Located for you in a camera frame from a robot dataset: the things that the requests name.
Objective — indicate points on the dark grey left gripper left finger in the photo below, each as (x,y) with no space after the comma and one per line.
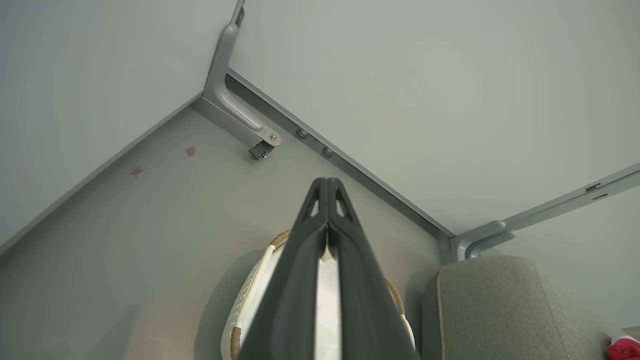
(290,300)

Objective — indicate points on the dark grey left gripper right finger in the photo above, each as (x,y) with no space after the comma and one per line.
(365,310)

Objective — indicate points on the red cloth item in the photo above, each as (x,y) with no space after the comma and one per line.
(625,349)

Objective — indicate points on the grey upholstered seat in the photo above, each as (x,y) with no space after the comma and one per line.
(500,310)

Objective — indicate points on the small black caster wheel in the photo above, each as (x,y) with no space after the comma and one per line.
(261,150)

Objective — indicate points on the grey panel base rail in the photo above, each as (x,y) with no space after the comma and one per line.
(370,187)

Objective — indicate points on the grey metal foot bracket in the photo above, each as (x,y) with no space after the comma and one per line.
(480,242)
(227,90)

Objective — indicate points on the aluminium panel frame post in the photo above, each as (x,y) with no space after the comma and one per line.
(575,197)
(239,12)

